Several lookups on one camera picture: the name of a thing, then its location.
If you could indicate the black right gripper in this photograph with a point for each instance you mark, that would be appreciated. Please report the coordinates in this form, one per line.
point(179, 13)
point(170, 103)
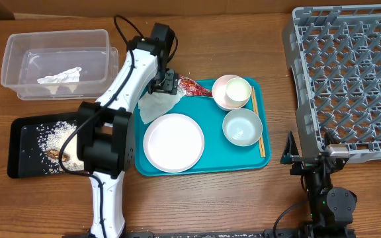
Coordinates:
point(302, 163)

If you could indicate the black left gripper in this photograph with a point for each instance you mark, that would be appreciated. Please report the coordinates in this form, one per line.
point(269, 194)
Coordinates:
point(170, 83)

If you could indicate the red snack wrapper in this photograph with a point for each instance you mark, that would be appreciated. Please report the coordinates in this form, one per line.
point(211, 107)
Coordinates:
point(190, 88)

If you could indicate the white napkin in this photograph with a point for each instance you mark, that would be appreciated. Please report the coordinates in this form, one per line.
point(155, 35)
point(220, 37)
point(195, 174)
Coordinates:
point(154, 105)

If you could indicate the grey-green bowl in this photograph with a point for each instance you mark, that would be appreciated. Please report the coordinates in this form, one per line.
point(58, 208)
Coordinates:
point(239, 127)

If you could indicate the white cup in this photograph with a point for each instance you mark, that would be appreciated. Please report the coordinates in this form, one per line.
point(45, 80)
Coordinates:
point(238, 90)

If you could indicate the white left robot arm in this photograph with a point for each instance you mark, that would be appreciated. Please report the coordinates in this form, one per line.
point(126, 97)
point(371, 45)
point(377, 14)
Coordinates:
point(105, 138)

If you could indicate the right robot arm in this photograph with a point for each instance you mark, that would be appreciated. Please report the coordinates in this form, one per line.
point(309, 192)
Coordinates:
point(331, 208)

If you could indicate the grey dishwasher rack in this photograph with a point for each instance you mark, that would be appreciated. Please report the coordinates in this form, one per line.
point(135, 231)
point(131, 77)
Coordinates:
point(334, 54)

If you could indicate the black food waste tray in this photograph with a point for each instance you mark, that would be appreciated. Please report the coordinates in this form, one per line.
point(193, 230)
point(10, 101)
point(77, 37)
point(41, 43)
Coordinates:
point(15, 137)

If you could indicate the pink bowl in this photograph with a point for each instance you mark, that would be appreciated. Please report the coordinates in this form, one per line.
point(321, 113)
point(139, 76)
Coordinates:
point(219, 93)

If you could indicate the white round plate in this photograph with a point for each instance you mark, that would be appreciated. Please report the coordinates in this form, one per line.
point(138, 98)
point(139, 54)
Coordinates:
point(173, 143)

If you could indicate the teal plastic tray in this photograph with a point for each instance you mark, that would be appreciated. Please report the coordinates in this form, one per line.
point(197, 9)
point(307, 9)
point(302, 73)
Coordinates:
point(219, 154)

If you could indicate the clear plastic bin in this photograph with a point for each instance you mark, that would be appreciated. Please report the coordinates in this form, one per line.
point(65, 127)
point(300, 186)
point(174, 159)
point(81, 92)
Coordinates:
point(30, 56)

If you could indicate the white crumpled tissue in bin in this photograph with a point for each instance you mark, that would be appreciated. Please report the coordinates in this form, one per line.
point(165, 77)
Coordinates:
point(69, 76)

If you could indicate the pile of white rice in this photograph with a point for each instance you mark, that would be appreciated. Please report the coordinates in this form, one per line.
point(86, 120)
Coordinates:
point(36, 139)

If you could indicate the brown food scrap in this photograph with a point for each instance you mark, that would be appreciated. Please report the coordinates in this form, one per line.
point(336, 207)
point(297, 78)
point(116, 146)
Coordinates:
point(53, 155)

